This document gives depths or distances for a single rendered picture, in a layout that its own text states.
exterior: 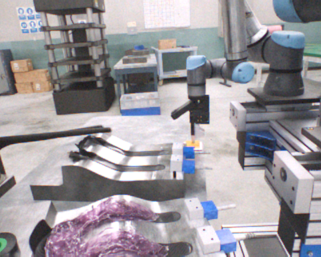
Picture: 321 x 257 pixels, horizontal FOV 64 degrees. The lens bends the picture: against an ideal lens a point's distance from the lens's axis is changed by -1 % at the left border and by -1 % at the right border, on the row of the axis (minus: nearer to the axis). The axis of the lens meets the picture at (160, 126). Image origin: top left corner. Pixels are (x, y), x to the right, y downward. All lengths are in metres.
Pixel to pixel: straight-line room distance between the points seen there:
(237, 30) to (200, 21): 6.33
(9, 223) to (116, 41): 6.66
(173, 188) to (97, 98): 4.01
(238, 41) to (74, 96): 4.07
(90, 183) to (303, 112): 0.83
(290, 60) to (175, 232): 0.74
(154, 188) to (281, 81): 0.62
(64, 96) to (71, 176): 4.03
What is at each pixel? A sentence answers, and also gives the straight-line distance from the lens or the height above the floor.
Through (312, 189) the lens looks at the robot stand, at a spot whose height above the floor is 0.96.
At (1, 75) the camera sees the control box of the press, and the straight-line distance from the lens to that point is 1.45.
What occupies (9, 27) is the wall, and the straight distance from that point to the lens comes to 7.97.
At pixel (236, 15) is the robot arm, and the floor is 1.33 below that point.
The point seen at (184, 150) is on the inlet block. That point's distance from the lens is 0.91.
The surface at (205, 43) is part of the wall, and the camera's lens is 7.29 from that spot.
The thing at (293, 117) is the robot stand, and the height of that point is 0.95.
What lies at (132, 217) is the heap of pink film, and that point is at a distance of 0.65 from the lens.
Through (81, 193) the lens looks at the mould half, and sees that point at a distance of 0.88.
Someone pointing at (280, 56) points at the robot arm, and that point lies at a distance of 1.08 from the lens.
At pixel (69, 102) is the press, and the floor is 0.22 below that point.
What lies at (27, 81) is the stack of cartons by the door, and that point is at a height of 0.29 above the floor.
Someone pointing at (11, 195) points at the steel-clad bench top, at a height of 0.80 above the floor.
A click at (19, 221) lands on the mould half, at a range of 0.71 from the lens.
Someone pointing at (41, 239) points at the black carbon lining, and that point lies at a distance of 0.70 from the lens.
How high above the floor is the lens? 1.30
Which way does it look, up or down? 20 degrees down
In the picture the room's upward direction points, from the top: 4 degrees counter-clockwise
